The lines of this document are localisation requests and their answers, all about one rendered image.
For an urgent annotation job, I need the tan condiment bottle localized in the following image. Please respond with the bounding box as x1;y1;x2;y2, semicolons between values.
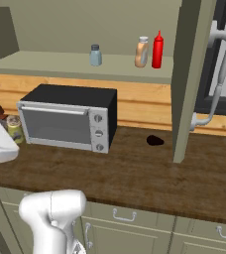
134;36;150;68

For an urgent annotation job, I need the olive open cabinet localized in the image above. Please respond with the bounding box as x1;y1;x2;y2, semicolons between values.
0;0;185;85

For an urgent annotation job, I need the green jar with lid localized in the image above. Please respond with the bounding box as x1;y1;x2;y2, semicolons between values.
6;114;26;145

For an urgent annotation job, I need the red ketchup bottle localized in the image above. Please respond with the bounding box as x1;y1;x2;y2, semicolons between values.
151;30;165;69

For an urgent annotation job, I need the small black object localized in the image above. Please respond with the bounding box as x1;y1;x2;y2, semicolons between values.
146;134;166;147

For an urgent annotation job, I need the toaster oven glass door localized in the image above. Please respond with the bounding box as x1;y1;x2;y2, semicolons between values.
17;104;93;147

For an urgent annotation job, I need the silver base cabinet door handle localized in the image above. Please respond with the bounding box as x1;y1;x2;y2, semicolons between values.
83;221;95;250

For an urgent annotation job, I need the olive base cabinet door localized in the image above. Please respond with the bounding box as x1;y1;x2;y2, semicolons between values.
80;215;176;254
0;186;37;254
169;241;226;254

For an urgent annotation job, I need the olive drawer front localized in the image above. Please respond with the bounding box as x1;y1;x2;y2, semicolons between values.
174;215;226;246
83;199;177;233

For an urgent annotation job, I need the white cabinet door handle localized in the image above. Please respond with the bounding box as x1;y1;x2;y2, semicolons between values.
189;20;226;133

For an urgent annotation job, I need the blue-grey shaker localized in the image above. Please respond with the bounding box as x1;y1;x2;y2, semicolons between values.
89;44;103;67

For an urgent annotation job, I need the silver toaster oven door handle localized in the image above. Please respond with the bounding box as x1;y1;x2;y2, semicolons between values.
20;105;88;116

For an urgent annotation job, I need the black and silver toaster oven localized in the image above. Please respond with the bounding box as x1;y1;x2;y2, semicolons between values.
16;83;119;155

